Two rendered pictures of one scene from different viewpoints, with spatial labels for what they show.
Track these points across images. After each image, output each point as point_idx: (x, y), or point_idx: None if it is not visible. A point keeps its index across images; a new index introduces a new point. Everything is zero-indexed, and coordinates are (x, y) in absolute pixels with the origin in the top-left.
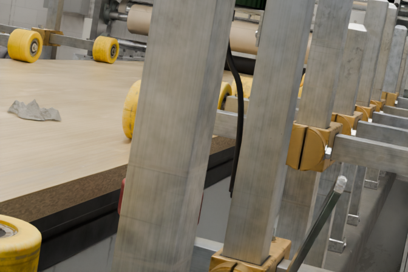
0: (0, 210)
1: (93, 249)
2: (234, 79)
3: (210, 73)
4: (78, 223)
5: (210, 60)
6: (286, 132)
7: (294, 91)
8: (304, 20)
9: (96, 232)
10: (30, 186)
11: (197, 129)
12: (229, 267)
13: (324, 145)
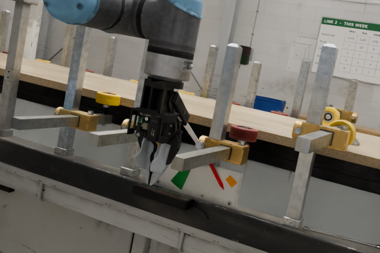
0: (203, 119)
1: (275, 168)
2: None
3: (145, 61)
4: (265, 152)
5: (143, 59)
6: (220, 97)
7: (223, 84)
8: (223, 61)
9: (276, 162)
10: None
11: (141, 71)
12: (203, 135)
13: (294, 126)
